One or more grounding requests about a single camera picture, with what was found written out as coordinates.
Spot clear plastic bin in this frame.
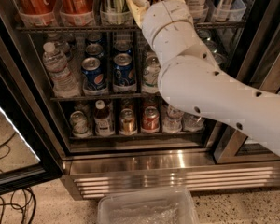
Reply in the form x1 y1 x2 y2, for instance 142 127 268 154
97 187 200 224

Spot wire shelf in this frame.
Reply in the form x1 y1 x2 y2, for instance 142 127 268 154
50 92 161 102
16 21 245 34

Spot blue pepsi can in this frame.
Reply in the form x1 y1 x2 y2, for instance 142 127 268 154
113 53 136 92
81 57 107 94

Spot blue Pepsi can front right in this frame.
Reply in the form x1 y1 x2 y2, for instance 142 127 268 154
113 53 136 92

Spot black cables on floor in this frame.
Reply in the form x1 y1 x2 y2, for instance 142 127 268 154
0 187 37 224

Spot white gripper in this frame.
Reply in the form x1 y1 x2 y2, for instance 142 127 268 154
125 0 193 45

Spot gold can bottom shelf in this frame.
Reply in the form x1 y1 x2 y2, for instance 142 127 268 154
119 108 136 135

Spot water bottle bottom right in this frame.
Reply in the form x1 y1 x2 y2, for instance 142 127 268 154
183 113 204 132

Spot water bottle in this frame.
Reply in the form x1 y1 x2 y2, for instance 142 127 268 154
161 105 184 133
183 113 204 132

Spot steel fridge vent grille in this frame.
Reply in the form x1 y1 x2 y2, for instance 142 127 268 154
61 161 280 200

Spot brown drink bottle white cap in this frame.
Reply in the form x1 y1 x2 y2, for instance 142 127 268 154
94 100 114 136

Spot water bottle bottom left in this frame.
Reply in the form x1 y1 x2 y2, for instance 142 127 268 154
161 105 184 133

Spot top wire shelf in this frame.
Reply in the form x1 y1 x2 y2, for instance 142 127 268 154
16 21 245 34

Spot open glass fridge door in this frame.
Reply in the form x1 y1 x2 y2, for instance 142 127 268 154
0 13 62 195

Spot silver green can bottom shelf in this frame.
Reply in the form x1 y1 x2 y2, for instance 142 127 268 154
70 111 92 138

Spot middle wire shelf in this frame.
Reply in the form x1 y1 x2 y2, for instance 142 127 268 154
50 92 161 102

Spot clear water bottle middle shelf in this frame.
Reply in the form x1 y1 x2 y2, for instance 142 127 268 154
42 42 81 98

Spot blue Pepsi can front left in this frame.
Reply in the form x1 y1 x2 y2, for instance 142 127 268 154
81 57 107 94

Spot red can bottom shelf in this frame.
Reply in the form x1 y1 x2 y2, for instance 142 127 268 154
141 106 160 133

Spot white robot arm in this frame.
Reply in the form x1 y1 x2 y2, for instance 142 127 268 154
126 0 280 157

